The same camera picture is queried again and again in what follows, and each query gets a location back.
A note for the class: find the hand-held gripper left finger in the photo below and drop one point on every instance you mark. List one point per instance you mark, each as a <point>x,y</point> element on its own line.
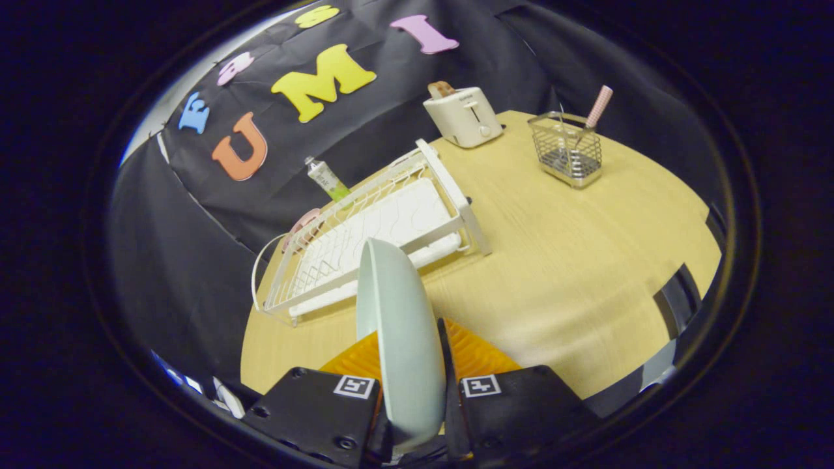
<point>313,417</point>

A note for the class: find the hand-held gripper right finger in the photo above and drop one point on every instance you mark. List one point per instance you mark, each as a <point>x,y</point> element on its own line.
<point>521,410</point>

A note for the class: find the pale green plate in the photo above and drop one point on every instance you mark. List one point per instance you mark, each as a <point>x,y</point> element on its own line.
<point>404,352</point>

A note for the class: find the pink plate with food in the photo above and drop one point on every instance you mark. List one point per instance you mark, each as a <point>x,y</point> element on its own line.
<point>303,225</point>

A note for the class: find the white and green bottle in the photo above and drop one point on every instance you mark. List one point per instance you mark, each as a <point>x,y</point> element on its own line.
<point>324,177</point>

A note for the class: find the white toaster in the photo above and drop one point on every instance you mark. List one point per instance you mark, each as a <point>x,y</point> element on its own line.
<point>466,117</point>

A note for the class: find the brown bread slice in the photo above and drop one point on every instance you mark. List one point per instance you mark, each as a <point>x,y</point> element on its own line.
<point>442,89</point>

